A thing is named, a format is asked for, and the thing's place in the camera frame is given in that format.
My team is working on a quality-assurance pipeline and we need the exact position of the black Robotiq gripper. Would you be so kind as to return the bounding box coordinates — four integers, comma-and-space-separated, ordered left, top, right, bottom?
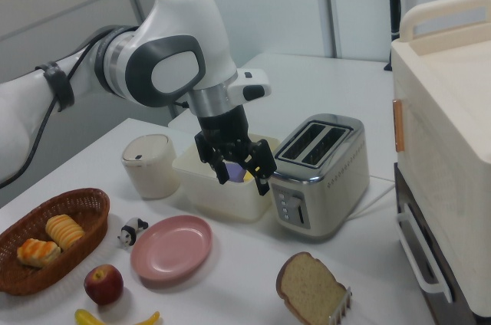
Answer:
193, 106, 278, 196

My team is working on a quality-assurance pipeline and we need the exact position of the brown bread slice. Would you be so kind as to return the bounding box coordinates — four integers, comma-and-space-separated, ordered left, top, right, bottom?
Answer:
275, 251, 348, 325

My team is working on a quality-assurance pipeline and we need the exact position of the chrome and cream toaster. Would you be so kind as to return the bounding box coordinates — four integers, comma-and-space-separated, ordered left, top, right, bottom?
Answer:
268, 113, 371, 242

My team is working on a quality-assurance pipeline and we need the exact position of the long striped bread roll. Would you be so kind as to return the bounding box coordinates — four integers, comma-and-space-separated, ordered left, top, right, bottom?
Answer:
44, 214, 86, 251

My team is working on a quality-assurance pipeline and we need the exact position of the short orange glazed bread roll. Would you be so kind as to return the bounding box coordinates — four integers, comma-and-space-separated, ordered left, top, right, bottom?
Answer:
16, 238, 62, 269

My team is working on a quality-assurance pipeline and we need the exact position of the purple foam cube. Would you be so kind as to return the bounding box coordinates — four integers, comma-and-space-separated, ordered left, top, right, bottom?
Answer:
226, 162, 249, 184

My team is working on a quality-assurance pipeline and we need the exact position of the white plastic storage box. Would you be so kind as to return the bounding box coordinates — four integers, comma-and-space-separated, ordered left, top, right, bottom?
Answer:
171, 133, 282, 223

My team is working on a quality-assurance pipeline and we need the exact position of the cream lidded trash bin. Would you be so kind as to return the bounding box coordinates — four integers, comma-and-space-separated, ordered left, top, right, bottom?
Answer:
121, 133, 181, 200

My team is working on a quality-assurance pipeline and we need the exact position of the pink plastic plate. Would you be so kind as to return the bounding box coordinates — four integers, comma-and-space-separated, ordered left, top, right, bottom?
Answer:
129, 215, 214, 284

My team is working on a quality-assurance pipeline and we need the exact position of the panda figurine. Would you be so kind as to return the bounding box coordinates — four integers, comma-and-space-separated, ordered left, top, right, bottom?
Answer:
117, 217, 150, 250

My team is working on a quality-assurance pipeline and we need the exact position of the brown wicker basket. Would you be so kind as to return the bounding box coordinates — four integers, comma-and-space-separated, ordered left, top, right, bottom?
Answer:
0, 187, 111, 297

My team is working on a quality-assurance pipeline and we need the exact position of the red apple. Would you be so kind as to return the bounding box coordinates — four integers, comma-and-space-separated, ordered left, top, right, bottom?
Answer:
84, 264, 125, 306

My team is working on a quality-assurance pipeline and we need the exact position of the cream cabinet with brown base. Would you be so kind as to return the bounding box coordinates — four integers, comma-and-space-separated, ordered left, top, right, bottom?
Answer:
390, 0, 491, 325

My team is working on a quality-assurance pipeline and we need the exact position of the yellow banana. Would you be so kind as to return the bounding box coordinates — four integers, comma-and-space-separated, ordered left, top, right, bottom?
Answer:
74, 308, 160, 325

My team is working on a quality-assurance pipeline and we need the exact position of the metal wire toast rack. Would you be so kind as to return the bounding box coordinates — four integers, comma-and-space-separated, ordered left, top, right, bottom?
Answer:
325, 286, 353, 325

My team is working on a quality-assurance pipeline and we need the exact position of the black camera pole stand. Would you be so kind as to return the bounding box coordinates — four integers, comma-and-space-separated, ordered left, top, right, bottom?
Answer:
384, 0, 403, 72

